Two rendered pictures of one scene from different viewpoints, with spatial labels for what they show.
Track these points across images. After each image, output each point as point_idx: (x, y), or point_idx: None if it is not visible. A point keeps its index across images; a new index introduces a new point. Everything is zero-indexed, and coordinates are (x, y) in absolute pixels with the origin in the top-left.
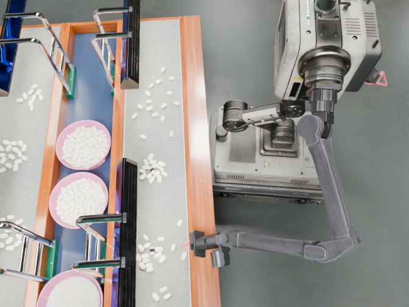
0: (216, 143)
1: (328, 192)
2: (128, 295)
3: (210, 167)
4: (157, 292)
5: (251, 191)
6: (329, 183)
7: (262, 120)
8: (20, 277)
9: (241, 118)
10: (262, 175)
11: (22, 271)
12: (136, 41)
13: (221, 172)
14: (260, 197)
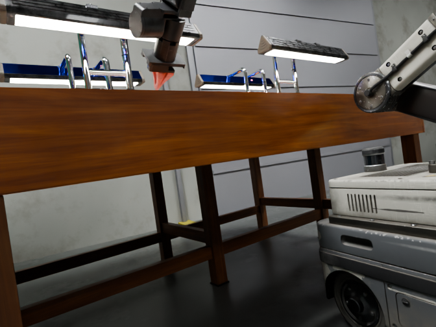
0: (361, 172)
1: None
2: (56, 6)
3: (286, 93)
4: None
5: (394, 259)
6: None
7: (408, 54)
8: (70, 85)
9: (377, 69)
10: (410, 188)
11: (76, 87)
12: (302, 47)
13: (335, 183)
14: (429, 309)
